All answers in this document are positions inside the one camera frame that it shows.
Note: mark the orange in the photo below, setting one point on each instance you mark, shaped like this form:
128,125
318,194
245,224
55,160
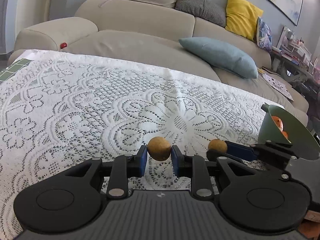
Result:
285,135
277,122

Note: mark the yellow booklet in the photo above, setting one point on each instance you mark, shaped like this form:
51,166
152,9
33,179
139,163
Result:
262,70

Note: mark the small red ball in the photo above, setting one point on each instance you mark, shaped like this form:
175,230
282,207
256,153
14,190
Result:
63,45

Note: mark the white lace tablecloth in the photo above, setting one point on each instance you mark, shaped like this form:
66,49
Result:
75,105

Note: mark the yellow cushion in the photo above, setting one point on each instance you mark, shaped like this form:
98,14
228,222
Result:
242,17

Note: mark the brown longan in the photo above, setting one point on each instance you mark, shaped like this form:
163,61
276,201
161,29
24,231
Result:
159,148
217,145

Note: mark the beige sofa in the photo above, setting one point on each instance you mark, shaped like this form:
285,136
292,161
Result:
137,42

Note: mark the cluttered desk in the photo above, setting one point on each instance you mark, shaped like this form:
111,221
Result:
295,55

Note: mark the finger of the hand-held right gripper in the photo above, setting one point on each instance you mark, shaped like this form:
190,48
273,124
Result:
240,151
212,155

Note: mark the blue floral cushion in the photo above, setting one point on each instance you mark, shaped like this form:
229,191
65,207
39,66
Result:
264,33

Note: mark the light blue pillow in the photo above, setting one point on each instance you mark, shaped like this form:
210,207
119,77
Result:
220,55

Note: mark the printed paper sheet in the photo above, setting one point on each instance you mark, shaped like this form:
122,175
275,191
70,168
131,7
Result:
277,85

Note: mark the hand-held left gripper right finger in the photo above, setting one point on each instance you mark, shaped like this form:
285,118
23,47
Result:
175,162

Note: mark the green plastic bowl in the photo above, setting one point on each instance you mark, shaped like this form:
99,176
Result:
300,141

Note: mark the black-white checked cushion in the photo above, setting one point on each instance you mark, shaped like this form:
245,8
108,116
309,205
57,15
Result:
200,7

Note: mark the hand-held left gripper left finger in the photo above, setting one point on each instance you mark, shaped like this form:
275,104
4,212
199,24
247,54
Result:
143,160

